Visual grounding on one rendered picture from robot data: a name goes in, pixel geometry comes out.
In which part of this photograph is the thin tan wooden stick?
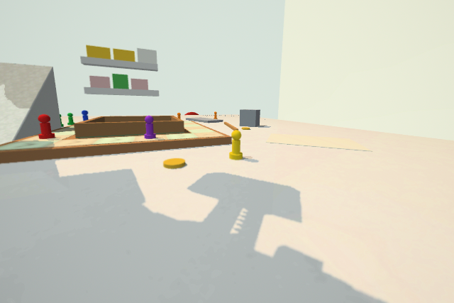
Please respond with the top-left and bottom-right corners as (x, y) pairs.
(224, 122), (238, 131)

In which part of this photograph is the yellow game pawn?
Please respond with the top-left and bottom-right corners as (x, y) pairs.
(229, 130), (243, 160)

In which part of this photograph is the purple game pawn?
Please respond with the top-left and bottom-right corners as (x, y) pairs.
(144, 116), (156, 139)

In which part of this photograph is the blue game pawn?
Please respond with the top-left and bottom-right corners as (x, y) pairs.
(82, 110), (89, 121)

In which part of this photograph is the red game pawn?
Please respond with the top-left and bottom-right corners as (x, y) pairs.
(38, 114), (55, 139)

